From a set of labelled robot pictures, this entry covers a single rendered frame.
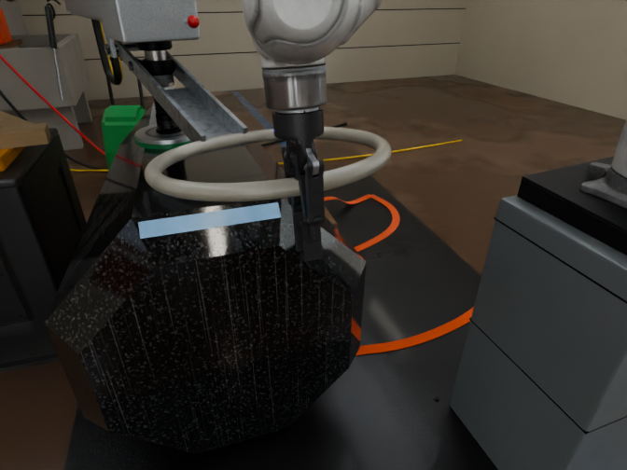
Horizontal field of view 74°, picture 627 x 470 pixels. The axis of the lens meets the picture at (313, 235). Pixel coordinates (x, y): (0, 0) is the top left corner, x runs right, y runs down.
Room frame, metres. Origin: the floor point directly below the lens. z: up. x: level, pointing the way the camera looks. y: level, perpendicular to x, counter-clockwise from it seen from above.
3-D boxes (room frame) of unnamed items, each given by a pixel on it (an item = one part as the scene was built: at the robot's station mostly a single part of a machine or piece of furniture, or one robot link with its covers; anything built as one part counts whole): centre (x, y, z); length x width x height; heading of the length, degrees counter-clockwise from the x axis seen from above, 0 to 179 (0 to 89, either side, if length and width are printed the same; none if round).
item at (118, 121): (2.79, 1.25, 0.43); 0.35 x 0.35 x 0.87; 2
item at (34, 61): (4.10, 2.51, 0.43); 1.30 x 0.62 x 0.86; 20
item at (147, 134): (1.36, 0.47, 0.84); 0.21 x 0.21 x 0.01
